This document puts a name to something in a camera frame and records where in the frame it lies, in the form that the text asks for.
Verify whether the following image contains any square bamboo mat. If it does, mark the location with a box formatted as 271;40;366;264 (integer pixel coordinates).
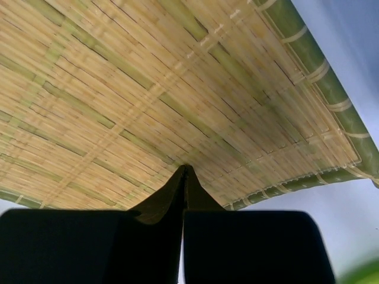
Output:
1;1;378;210

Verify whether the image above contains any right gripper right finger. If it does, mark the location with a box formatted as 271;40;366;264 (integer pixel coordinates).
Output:
184;166;335;283

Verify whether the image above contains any lime green plate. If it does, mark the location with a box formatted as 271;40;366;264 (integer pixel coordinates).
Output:
337;259;379;284

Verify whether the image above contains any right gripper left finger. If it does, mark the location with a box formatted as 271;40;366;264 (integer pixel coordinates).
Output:
1;166;185;283

